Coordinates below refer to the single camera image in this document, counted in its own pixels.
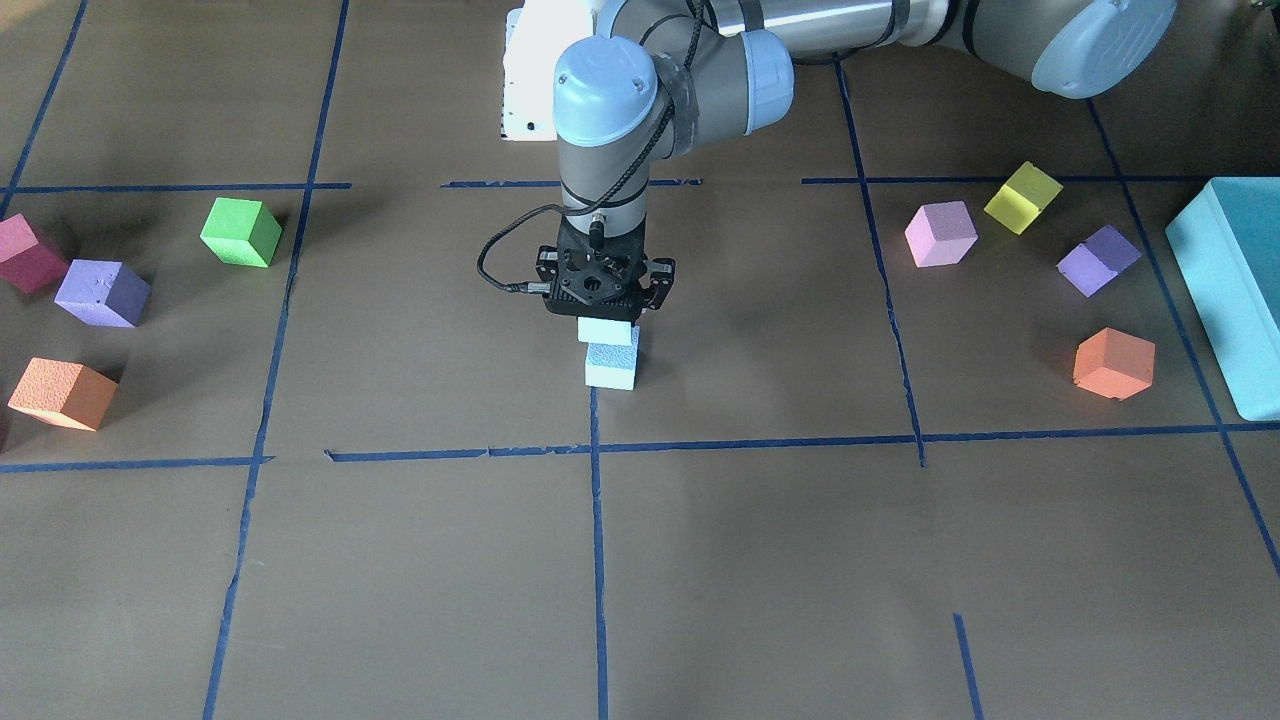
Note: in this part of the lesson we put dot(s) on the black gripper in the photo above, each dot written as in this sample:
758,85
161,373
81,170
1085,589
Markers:
661,281

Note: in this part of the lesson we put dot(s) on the light blue foam block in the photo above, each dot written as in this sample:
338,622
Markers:
596,331
613,366

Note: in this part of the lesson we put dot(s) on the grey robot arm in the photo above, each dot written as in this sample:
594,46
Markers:
658,79

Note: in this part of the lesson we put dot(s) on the green foam block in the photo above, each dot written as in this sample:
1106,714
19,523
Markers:
241,232

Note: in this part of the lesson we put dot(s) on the yellow foam block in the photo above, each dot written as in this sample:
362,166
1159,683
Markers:
1022,198

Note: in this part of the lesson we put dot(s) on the purple foam block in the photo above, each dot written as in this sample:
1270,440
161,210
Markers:
103,293
1098,260

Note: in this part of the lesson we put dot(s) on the orange foam block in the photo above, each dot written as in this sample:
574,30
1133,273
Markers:
68,395
1114,364

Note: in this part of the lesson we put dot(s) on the dark pink foam block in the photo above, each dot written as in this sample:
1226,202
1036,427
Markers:
29,260

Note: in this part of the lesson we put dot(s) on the teal plastic bin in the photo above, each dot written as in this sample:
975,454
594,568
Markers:
1226,242

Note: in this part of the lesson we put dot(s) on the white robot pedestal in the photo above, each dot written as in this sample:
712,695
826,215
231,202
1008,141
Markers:
537,33

